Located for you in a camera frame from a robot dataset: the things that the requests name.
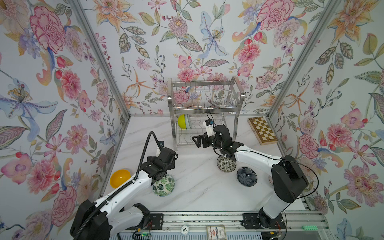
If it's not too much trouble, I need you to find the lime green plastic bowl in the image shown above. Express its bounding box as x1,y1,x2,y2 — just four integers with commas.
178,115,187,130

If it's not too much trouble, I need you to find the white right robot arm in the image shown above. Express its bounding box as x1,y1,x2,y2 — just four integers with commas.
192,125,309,229

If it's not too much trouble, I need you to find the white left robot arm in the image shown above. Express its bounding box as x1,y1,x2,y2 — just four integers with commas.
70,131,178,240

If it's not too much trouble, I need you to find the stainless steel dish rack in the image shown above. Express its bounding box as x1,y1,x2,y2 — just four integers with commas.
167,77,245,148

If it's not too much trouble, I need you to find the green leaf pattern bowl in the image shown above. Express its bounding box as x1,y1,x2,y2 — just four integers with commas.
152,175,175,197

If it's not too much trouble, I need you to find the black white patterned bowl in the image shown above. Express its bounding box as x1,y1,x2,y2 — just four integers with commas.
217,156,237,173

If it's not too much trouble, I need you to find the yellow plastic bowl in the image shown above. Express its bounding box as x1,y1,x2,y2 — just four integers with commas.
110,169,131,189

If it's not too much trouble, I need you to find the wooden chessboard box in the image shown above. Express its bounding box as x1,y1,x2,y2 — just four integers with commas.
248,117,278,146

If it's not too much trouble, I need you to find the dark blue floral bowl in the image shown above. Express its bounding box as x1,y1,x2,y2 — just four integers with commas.
236,167,258,187

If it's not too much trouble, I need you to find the pink ribbed glass bowl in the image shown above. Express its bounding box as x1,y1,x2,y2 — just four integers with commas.
269,176,274,186

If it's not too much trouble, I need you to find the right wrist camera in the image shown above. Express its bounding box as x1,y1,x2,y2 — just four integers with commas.
205,119,215,137

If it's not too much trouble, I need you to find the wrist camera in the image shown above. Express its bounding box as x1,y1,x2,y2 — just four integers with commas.
205,119,215,137
157,141,165,150

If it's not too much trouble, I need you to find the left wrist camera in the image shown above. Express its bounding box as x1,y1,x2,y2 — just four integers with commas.
157,141,165,150

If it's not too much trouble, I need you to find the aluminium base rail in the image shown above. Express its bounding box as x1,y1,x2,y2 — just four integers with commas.
112,211,333,240

